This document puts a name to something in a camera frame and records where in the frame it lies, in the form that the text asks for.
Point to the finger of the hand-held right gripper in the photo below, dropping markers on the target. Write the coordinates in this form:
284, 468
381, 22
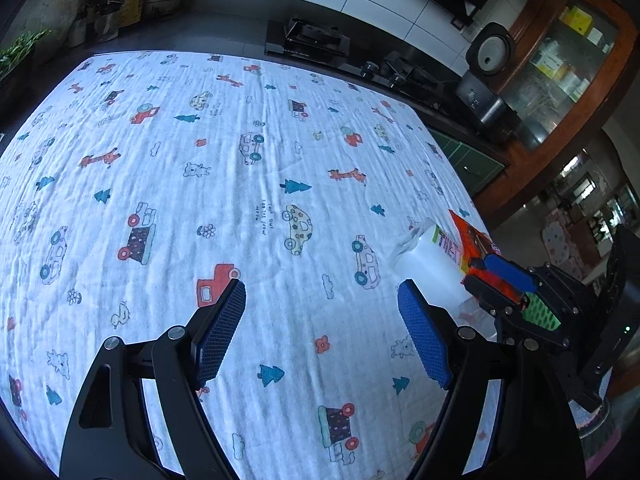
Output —
495, 295
510, 272

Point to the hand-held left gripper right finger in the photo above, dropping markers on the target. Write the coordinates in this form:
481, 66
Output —
425, 335

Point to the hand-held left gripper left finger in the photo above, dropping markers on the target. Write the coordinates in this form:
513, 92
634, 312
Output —
220, 335

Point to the green plastic basket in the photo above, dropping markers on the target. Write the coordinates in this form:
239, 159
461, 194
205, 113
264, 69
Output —
540, 312

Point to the orange snack packet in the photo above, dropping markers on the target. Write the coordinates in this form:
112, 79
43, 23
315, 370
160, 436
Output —
472, 240

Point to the white barcode carton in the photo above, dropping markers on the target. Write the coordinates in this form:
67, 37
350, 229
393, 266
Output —
430, 260

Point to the white polka-dot box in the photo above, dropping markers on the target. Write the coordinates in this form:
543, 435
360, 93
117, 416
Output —
562, 237

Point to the clear plastic wrapper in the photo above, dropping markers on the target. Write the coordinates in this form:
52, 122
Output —
417, 237

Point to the green cupboard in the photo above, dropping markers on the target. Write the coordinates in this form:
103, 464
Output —
470, 160

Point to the dark rice cooker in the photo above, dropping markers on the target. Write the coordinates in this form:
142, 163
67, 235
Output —
480, 95

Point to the cartoon printed tablecloth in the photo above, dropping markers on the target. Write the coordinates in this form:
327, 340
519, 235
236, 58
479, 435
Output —
150, 160

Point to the wooden glass-door cabinet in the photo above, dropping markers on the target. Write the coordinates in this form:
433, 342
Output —
575, 85

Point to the black gas stove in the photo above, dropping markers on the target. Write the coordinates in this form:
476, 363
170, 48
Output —
310, 40

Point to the yellow bag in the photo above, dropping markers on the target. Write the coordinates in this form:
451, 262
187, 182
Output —
131, 10

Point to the green leafy vegetables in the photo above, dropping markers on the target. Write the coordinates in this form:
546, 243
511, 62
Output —
20, 50

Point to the large beige gourd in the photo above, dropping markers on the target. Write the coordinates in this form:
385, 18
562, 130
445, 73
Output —
45, 10

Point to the wall socket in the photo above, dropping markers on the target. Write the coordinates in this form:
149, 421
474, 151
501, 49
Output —
462, 22

